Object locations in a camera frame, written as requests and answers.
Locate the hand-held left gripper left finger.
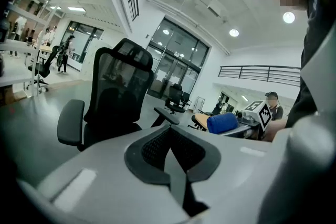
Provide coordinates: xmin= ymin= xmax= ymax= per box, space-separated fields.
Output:
xmin=15 ymin=125 xmax=190 ymax=224

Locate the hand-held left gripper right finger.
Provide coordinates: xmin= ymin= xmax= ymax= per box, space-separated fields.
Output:
xmin=170 ymin=125 xmax=274 ymax=224

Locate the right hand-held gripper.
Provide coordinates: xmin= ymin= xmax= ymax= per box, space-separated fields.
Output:
xmin=219 ymin=100 xmax=273 ymax=141

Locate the blue cloth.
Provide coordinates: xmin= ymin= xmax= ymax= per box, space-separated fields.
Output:
xmin=206 ymin=112 xmax=239 ymax=135

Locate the black office chair armrest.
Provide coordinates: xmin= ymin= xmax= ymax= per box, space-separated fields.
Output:
xmin=153 ymin=106 xmax=181 ymax=125
xmin=57 ymin=99 xmax=85 ymax=147

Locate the black mesh office chair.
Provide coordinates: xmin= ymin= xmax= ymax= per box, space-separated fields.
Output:
xmin=57 ymin=38 xmax=181 ymax=152

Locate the person's right forearm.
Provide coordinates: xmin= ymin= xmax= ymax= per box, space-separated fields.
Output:
xmin=262 ymin=120 xmax=287 ymax=143

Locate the black chair with wooden seat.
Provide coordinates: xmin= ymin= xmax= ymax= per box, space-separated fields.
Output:
xmin=187 ymin=112 xmax=211 ymax=132

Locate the black background office chair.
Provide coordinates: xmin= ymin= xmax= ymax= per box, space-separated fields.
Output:
xmin=164 ymin=83 xmax=192 ymax=115
xmin=27 ymin=45 xmax=61 ymax=94

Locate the black metal railing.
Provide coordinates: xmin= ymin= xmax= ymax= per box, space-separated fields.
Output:
xmin=218 ymin=65 xmax=301 ymax=87

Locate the person's black shirt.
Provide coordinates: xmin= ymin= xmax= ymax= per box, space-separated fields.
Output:
xmin=285 ymin=0 xmax=336 ymax=129

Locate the glass double door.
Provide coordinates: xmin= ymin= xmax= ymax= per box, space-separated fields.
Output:
xmin=146 ymin=17 xmax=211 ymax=101

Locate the ceiling air conditioner vent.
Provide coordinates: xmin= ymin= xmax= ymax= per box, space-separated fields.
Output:
xmin=206 ymin=2 xmax=224 ymax=18

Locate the black framed glass partition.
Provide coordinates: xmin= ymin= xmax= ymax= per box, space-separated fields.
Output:
xmin=60 ymin=20 xmax=104 ymax=72

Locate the white table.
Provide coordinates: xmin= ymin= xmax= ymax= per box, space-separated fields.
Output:
xmin=0 ymin=39 xmax=40 ymax=89

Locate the white metal shelving rack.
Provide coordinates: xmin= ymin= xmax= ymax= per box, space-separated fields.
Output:
xmin=4 ymin=0 xmax=65 ymax=48

